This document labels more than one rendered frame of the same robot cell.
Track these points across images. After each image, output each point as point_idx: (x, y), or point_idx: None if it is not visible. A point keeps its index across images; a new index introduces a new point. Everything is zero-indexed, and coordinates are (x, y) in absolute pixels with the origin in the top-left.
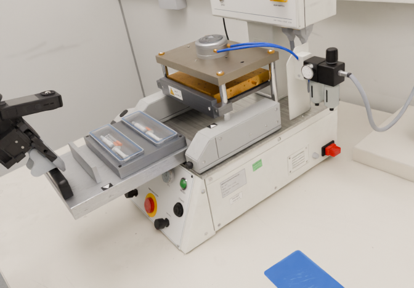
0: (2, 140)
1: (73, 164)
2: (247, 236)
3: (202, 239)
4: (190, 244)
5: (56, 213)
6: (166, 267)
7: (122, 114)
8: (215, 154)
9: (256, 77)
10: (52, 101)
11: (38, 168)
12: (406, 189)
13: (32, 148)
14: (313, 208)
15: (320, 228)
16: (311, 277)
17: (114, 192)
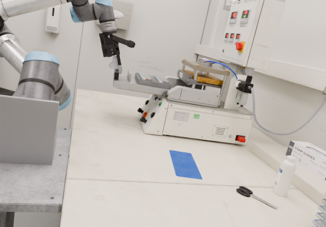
0: (107, 45)
1: (125, 77)
2: (174, 142)
3: (155, 132)
4: (148, 130)
5: (107, 106)
6: (134, 132)
7: None
8: (179, 96)
9: (216, 80)
10: (131, 43)
11: (112, 65)
12: (263, 166)
13: (115, 56)
14: (212, 150)
15: (207, 154)
16: (187, 159)
17: (132, 87)
